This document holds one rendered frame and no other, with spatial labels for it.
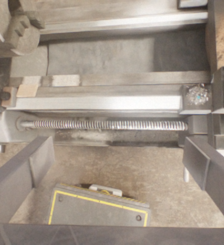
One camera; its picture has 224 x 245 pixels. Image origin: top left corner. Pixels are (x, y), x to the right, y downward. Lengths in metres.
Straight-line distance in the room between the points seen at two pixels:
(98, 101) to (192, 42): 0.52
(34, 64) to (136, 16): 0.57
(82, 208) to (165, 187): 0.69
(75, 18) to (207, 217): 1.63
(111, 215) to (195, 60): 1.04
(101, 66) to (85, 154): 0.91
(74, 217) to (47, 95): 0.89
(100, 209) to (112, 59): 0.96
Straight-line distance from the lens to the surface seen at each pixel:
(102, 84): 0.73
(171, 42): 0.94
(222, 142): 0.70
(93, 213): 1.31
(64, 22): 0.91
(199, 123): 0.76
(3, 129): 0.93
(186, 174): 0.91
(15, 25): 0.61
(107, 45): 0.93
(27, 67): 1.06
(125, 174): 1.54
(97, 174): 1.58
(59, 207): 1.38
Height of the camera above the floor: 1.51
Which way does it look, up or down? 79 degrees down
